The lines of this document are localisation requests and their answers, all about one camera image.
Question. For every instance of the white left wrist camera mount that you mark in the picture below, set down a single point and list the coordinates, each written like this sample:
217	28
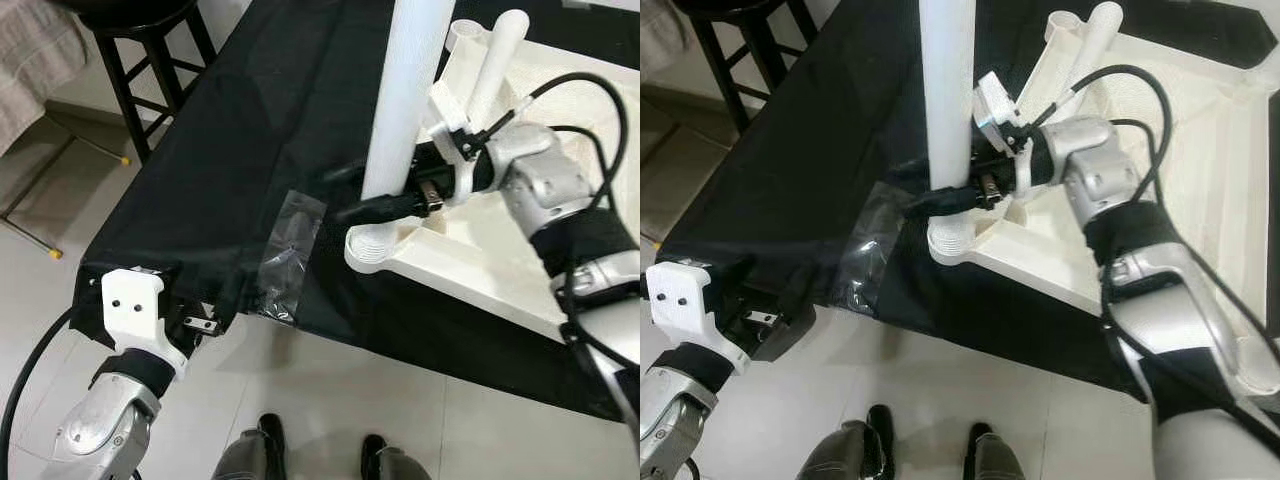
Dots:
135	300
685	300

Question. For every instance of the black tablecloth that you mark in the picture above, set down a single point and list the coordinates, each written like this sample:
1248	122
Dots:
820	130
250	130

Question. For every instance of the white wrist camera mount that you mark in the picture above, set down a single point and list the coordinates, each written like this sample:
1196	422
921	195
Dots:
450	110
995	105
685	300
135	300

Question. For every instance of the beige cloth covered stand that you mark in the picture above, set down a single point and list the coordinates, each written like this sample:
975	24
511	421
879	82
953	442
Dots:
655	30
30	60

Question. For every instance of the yellow capped thin rod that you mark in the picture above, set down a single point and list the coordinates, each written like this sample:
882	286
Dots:
124	160
655	243
54	253

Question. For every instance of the white plastic table leg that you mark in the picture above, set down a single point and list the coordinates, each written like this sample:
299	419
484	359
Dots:
945	90
410	90
500	60
1085	50

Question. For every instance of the white plastic table top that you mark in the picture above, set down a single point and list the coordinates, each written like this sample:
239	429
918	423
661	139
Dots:
1050	250
480	260

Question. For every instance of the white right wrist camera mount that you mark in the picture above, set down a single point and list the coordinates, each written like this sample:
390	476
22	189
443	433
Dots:
450	110
995	105

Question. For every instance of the black wooden stool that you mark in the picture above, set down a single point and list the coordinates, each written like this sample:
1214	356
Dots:
150	25
750	20

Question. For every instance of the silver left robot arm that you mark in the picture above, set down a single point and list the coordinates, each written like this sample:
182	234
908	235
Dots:
670	410
110	420

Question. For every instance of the grey left robot leg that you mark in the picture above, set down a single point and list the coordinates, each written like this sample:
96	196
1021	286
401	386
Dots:
250	455
850	450

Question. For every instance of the grey robot leg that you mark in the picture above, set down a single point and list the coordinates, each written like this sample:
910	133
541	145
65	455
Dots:
250	455
995	455
850	450
390	462

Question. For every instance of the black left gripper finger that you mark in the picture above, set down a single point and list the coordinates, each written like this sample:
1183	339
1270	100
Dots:
790	335
232	300

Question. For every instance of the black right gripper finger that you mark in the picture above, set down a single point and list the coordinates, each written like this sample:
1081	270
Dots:
345	173
940	203
380	208
907	171

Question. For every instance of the grey right robot leg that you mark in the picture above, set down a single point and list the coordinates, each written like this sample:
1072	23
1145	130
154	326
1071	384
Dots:
995	455
390	462

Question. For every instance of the clear crumpled plastic sheet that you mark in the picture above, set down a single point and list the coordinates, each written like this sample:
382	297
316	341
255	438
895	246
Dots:
865	250
290	255

